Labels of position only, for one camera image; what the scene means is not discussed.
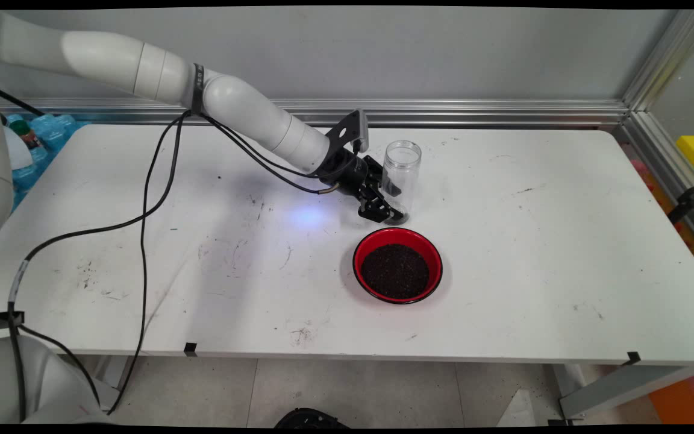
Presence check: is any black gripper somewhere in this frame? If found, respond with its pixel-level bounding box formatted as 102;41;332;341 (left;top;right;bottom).
313;149;406;225

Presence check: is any clear plastic jar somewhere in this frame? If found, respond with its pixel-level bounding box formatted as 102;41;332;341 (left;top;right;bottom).
381;140;422;225

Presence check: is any red bowl black rim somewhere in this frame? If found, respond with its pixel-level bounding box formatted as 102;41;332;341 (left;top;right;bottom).
352;227;444;305

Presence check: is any large black granules pile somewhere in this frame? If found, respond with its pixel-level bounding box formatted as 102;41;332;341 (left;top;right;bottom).
360;243;431;300

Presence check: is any black round floor object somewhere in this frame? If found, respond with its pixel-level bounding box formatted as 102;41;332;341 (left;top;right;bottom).
274;408;351;429

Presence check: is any grey table leg brace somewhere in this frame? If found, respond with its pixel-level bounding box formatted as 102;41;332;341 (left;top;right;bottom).
558;362;694;420

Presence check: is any blue water bottle pack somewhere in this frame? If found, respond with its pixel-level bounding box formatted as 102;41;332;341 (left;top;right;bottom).
7;113;92;212

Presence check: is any bottle with green cap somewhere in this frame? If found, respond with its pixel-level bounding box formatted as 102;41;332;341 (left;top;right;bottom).
8;119;43;150

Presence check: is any orange box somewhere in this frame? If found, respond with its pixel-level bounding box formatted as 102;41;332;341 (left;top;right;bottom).
648;366;694;424

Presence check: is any white plastic container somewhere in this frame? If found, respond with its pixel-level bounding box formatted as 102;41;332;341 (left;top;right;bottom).
4;127;33;169

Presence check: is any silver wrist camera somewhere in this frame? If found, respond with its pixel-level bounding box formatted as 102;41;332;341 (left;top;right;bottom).
354;110;369;153

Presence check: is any black camera bracket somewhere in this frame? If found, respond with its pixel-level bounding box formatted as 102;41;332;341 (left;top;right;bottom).
323;110;363;151

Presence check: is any long aluminium frame rail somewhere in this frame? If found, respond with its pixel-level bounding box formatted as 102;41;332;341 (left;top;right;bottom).
0;98;630;128

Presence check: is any long black cable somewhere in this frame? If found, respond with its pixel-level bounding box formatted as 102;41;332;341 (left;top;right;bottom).
16;112;339;417

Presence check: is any black cable white label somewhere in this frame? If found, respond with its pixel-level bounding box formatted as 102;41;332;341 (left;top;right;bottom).
7;108;194;314

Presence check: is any aluminium frame post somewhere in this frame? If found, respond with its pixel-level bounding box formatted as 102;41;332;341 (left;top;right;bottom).
621;9;694;115

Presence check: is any black power cable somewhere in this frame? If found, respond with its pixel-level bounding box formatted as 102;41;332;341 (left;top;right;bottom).
0;86;45;117

